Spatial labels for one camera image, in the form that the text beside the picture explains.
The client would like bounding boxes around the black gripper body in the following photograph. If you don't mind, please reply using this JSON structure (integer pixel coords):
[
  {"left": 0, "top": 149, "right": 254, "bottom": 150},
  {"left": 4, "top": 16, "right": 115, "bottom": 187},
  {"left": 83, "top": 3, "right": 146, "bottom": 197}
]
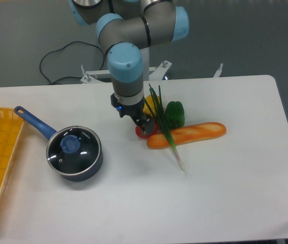
[{"left": 116, "top": 98, "right": 145, "bottom": 121}]

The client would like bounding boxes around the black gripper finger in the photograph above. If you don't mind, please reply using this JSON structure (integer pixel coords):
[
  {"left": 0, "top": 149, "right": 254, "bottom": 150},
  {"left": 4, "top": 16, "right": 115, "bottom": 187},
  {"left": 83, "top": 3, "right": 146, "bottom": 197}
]
[
  {"left": 134, "top": 114, "right": 155, "bottom": 135},
  {"left": 110, "top": 94, "right": 124, "bottom": 118}
]

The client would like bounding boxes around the glass lid blue knob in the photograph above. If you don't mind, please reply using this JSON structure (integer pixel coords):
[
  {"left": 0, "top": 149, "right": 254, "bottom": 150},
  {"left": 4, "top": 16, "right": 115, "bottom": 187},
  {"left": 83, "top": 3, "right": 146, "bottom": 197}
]
[{"left": 46, "top": 126, "right": 101, "bottom": 176}]

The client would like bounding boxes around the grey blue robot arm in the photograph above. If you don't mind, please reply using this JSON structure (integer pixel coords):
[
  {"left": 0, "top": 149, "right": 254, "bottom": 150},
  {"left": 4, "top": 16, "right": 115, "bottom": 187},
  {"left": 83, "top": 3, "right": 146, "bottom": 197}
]
[{"left": 69, "top": 1, "right": 189, "bottom": 134}]

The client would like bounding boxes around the red bell pepper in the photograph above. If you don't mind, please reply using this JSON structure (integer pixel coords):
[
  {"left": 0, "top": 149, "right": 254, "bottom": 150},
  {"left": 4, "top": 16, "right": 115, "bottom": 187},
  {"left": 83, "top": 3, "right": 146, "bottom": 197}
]
[{"left": 135, "top": 123, "right": 158, "bottom": 139}]

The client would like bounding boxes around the yellow bell pepper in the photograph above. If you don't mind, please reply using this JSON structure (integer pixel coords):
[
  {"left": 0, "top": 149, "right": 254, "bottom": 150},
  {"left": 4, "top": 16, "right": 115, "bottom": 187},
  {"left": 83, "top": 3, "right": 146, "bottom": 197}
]
[{"left": 143, "top": 95, "right": 160, "bottom": 118}]

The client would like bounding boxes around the green spring onion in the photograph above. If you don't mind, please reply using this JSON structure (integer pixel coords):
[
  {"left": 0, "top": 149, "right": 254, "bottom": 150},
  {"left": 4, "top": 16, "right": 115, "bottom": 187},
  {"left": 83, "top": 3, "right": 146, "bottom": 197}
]
[{"left": 145, "top": 84, "right": 191, "bottom": 179}]

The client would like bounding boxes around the green bell pepper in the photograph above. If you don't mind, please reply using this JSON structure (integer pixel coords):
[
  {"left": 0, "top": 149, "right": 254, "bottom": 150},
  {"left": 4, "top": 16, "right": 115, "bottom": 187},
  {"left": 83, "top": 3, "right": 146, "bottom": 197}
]
[{"left": 165, "top": 101, "right": 185, "bottom": 129}]

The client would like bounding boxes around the orange baguette bread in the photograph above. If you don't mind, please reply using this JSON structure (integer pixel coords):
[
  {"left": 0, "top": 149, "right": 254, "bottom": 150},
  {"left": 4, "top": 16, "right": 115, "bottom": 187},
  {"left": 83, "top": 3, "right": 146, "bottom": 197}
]
[{"left": 147, "top": 122, "right": 227, "bottom": 149}]

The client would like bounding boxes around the blue saucepan with handle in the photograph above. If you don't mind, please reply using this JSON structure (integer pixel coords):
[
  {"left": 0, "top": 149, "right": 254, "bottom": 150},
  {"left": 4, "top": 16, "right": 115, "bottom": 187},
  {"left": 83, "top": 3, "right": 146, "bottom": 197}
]
[{"left": 14, "top": 106, "right": 104, "bottom": 182}]

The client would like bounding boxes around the black power cable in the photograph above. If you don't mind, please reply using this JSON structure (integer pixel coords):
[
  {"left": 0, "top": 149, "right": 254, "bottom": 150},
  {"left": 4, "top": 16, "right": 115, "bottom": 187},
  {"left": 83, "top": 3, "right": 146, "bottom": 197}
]
[{"left": 39, "top": 41, "right": 105, "bottom": 85}]

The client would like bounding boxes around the white table bracket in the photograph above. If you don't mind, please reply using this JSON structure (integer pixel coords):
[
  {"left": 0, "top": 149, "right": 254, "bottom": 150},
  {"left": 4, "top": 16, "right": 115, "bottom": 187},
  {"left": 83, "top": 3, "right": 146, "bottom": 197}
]
[{"left": 213, "top": 63, "right": 223, "bottom": 78}]

